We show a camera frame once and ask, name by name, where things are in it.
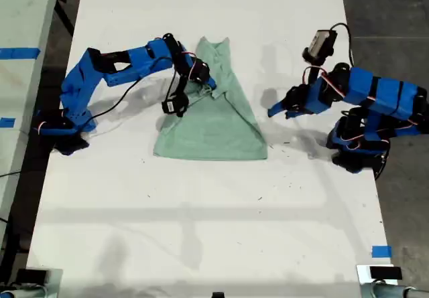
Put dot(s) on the black stand leg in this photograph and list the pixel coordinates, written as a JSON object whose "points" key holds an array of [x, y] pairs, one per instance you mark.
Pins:
{"points": [[65, 13]]}

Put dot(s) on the white metal clamp plate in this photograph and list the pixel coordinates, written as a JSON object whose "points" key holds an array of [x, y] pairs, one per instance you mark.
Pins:
{"points": [[363, 271], [55, 281]]}

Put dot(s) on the small black box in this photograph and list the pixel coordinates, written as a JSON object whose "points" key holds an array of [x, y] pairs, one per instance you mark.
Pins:
{"points": [[385, 273], [33, 276]]}

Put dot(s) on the camera black stalk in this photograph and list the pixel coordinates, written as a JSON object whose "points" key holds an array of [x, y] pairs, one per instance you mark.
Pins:
{"points": [[315, 73], [182, 83]]}

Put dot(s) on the pale green T-shirt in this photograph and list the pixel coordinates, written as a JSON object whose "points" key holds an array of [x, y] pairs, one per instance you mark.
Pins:
{"points": [[218, 134]]}

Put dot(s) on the pale grey side table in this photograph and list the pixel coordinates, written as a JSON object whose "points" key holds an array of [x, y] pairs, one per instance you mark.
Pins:
{"points": [[23, 16]]}

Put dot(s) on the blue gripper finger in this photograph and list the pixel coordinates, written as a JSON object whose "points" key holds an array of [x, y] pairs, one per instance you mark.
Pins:
{"points": [[279, 108], [290, 114], [210, 81], [207, 86]]}

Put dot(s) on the small blue tape piece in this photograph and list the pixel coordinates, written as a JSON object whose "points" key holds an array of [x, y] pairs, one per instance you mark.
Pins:
{"points": [[381, 251], [7, 123]]}

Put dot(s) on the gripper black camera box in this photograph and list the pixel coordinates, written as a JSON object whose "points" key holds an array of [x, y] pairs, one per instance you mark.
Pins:
{"points": [[320, 45], [174, 105]]}

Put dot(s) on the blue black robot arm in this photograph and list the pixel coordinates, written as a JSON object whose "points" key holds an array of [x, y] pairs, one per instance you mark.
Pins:
{"points": [[385, 93], [77, 87]]}

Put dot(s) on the long blue tape strip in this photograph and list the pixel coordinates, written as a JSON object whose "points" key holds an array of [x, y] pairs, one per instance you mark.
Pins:
{"points": [[20, 53]]}

